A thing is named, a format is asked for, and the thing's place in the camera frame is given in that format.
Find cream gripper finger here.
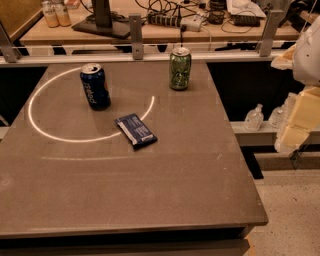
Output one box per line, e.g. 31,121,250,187
271,45,296,70
274,86,320,153

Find blue rxbar blueberry wrapper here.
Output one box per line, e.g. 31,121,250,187
114,114,158,149

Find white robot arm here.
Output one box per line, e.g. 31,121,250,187
271,25,320,153

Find green soda can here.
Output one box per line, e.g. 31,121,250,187
169,47,191,90

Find blue pepsi can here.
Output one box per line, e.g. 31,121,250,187
80,63,111,110

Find right clear sanitizer bottle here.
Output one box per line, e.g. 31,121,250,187
268,106,284,128

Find clear sanitizer bottle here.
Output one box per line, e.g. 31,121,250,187
244,104,264,131
268,106,284,128

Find left clear sanitizer bottle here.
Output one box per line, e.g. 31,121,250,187
244,104,264,131

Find black device on desk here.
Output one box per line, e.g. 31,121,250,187
234,15,260,27

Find white paper sheets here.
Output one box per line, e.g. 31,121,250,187
226,0,266,18

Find black mesh cup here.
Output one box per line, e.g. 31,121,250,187
208,10,224,25

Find white power adapter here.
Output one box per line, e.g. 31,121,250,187
181,16,202,32

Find black power strip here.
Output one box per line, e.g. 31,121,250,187
147,13,181,28

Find black monitor stand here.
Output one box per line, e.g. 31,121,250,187
72,0,130,39

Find right glass jar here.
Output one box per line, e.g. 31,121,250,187
53,0,71,27

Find glass jar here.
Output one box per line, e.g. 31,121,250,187
41,0,59,28
53,0,71,27

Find left glass jar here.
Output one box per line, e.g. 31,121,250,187
41,0,59,28

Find metal guard rail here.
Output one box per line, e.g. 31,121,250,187
1,12,284,66

